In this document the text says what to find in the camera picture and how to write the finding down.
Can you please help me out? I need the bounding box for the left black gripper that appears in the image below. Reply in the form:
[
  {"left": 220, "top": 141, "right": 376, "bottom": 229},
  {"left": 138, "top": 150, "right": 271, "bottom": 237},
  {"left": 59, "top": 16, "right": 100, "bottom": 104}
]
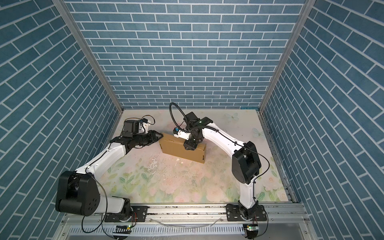
[{"left": 132, "top": 130, "right": 164, "bottom": 147}]

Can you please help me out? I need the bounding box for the brown cardboard box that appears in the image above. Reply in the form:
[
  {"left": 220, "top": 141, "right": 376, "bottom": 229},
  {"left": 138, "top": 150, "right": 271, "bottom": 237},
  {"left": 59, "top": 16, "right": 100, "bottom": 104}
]
[{"left": 159, "top": 133, "right": 207, "bottom": 164}]

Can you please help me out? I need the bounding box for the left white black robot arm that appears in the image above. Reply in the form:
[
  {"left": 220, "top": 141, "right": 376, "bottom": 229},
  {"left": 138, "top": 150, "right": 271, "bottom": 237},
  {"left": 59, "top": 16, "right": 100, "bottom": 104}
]
[{"left": 55, "top": 115, "right": 163, "bottom": 222}]

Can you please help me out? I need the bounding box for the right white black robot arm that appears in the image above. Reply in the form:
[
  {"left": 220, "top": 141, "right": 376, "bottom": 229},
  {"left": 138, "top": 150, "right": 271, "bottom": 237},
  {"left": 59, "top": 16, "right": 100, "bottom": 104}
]
[{"left": 173, "top": 112, "right": 262, "bottom": 219}]

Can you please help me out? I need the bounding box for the floral table mat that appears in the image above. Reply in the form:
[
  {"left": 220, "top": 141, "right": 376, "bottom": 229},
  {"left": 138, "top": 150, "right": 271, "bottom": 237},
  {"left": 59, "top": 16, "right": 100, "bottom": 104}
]
[{"left": 98, "top": 109, "right": 291, "bottom": 204}]

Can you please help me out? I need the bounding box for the left green circuit board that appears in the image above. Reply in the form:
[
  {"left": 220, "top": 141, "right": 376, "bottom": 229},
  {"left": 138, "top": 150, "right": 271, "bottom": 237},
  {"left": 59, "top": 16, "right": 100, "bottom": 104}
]
[{"left": 113, "top": 225, "right": 132, "bottom": 235}]

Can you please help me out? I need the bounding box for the green circuit board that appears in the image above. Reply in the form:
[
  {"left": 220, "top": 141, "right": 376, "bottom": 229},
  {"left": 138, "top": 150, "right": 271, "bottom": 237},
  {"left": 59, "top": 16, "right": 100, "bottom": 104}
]
[
  {"left": 113, "top": 225, "right": 132, "bottom": 235},
  {"left": 244, "top": 224, "right": 259, "bottom": 232}
]

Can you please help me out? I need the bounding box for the right green circuit board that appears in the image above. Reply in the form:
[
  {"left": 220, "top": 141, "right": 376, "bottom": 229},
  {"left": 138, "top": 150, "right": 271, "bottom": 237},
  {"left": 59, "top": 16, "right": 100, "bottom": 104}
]
[{"left": 244, "top": 224, "right": 259, "bottom": 232}]

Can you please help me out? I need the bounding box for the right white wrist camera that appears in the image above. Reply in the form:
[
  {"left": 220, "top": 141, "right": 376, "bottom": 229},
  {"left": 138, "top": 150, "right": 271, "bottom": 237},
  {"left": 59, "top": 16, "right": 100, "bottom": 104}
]
[{"left": 173, "top": 127, "right": 191, "bottom": 140}]

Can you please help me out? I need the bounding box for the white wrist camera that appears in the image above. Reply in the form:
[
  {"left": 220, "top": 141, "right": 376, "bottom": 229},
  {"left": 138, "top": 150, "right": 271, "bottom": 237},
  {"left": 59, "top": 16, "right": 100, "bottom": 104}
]
[
  {"left": 173, "top": 127, "right": 191, "bottom": 140},
  {"left": 139, "top": 118, "right": 150, "bottom": 134}
]

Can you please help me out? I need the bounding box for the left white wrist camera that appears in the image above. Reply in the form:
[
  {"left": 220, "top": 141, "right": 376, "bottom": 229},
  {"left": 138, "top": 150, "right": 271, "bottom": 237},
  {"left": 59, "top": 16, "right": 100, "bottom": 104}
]
[{"left": 139, "top": 118, "right": 150, "bottom": 134}]

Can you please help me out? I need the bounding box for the right black camera cable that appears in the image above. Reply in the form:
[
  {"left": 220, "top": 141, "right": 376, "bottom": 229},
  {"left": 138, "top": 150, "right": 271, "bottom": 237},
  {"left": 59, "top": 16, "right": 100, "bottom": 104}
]
[{"left": 168, "top": 102, "right": 188, "bottom": 130}]

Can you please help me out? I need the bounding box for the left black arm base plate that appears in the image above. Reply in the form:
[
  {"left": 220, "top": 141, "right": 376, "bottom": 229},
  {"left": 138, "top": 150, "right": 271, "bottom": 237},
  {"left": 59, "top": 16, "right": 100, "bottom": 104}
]
[{"left": 105, "top": 206, "right": 148, "bottom": 224}]

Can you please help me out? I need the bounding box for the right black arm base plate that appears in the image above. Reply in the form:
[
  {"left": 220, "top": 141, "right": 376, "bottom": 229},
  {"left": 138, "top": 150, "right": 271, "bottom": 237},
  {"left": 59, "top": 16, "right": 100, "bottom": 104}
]
[{"left": 225, "top": 203, "right": 267, "bottom": 222}]

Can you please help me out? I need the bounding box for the white slotted cable duct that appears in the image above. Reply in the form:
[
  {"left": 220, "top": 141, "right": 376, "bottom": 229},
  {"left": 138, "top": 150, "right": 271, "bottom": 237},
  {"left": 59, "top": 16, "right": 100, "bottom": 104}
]
[{"left": 68, "top": 224, "right": 247, "bottom": 237}]

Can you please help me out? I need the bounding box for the aluminium mounting rail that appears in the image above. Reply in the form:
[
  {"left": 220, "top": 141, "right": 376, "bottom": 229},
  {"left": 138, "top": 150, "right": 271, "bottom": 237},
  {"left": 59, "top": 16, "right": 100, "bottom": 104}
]
[{"left": 61, "top": 202, "right": 311, "bottom": 226}]

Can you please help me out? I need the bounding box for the left aluminium corner post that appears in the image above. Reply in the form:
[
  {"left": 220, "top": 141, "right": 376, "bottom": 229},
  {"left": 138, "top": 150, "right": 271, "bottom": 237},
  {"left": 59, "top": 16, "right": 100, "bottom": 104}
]
[{"left": 52, "top": 0, "right": 124, "bottom": 114}]

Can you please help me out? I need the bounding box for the aluminium corner post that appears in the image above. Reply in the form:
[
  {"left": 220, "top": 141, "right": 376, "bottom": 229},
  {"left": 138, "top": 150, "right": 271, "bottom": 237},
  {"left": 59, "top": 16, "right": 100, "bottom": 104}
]
[
  {"left": 52, "top": 0, "right": 124, "bottom": 114},
  {"left": 259, "top": 0, "right": 316, "bottom": 114}
]

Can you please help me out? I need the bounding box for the right aluminium corner post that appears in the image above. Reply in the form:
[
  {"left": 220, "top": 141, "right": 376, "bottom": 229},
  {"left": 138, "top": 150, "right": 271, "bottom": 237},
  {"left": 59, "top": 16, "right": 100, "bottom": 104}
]
[{"left": 259, "top": 0, "right": 316, "bottom": 114}]

